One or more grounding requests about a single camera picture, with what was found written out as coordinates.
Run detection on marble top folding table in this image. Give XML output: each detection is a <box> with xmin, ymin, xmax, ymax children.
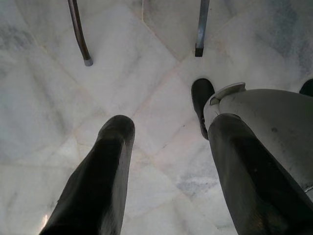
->
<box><xmin>67</xmin><ymin>0</ymin><xmax>93</xmax><ymax>67</ymax></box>

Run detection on black robot foot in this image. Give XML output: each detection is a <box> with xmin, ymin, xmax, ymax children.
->
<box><xmin>191</xmin><ymin>78</ymin><xmax>216</xmax><ymax>141</ymax></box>
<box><xmin>299</xmin><ymin>78</ymin><xmax>313</xmax><ymax>97</ymax></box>

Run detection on metal clothes rack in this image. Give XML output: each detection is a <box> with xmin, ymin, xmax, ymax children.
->
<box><xmin>195</xmin><ymin>0</ymin><xmax>211</xmax><ymax>58</ymax></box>

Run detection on black right robot foot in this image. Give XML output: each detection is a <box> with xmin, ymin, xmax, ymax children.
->
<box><xmin>299</xmin><ymin>78</ymin><xmax>313</xmax><ymax>97</ymax></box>

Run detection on black left robot foot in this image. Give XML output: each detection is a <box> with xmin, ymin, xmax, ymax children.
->
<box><xmin>191</xmin><ymin>78</ymin><xmax>216</xmax><ymax>141</ymax></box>

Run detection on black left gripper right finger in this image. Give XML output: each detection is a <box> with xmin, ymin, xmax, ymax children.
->
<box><xmin>207</xmin><ymin>113</ymin><xmax>313</xmax><ymax>235</ymax></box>

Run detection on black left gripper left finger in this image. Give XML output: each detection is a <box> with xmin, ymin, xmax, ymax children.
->
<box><xmin>39</xmin><ymin>114</ymin><xmax>136</xmax><ymax>235</ymax></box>

